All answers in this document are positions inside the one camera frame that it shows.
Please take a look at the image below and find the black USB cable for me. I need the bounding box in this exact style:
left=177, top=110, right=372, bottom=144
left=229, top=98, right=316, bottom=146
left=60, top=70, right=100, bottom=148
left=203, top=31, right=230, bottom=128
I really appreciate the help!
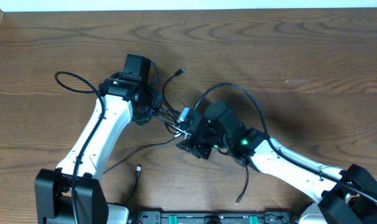
left=103, top=67, right=250, bottom=206

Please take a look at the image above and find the camera cable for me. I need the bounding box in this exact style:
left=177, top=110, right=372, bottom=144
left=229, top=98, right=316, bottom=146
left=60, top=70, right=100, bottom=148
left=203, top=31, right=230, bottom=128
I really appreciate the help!
left=54, top=70, right=107, bottom=224
left=188, top=82, right=377, bottom=212

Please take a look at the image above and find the right camera cable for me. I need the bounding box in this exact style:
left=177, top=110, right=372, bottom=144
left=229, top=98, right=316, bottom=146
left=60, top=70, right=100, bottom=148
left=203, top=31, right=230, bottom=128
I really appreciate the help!
left=188, top=82, right=377, bottom=212

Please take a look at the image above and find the left camera cable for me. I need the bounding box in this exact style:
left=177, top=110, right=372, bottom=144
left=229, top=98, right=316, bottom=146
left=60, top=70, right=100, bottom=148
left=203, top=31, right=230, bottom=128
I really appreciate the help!
left=54, top=70, right=107, bottom=224

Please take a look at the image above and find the white USB cable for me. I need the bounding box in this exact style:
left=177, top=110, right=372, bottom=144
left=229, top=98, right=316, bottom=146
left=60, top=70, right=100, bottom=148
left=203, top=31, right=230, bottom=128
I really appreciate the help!
left=172, top=123, right=192, bottom=138

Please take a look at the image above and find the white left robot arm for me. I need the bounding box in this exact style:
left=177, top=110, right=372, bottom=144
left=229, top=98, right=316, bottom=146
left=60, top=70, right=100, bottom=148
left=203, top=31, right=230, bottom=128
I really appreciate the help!
left=34, top=69, right=159, bottom=223

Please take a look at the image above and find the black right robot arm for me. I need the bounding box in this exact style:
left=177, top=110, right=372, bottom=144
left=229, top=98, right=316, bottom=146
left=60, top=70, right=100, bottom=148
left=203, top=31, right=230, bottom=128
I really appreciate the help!
left=177, top=101, right=377, bottom=223

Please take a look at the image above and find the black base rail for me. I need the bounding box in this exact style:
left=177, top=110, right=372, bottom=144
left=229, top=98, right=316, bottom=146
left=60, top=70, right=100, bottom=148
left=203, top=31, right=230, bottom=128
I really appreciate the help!
left=127, top=210, right=299, bottom=224

